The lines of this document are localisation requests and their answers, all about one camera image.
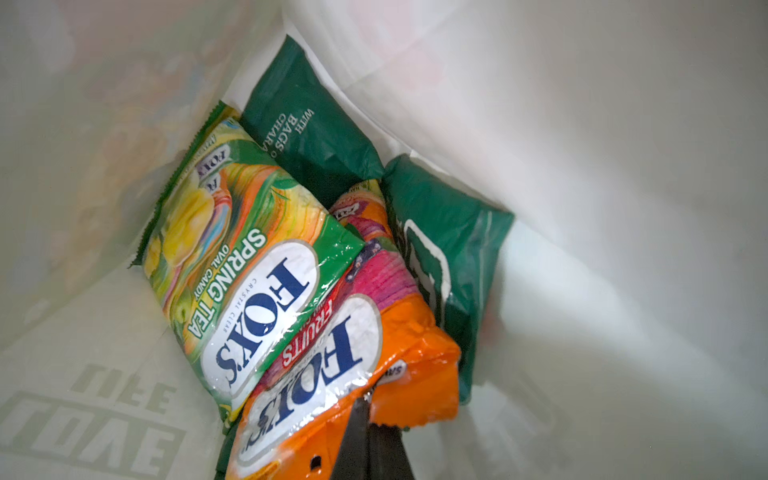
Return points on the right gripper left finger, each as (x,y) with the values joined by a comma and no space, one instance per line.
(352,459)

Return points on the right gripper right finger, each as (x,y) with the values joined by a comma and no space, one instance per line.
(388,459)

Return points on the orange Fox's fruits bag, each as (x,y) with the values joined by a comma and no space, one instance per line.
(374,333)

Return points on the green Fox's spring tea bag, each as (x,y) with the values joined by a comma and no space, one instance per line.
(239,255)

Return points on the white paper bag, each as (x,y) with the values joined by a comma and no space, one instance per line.
(625,335)

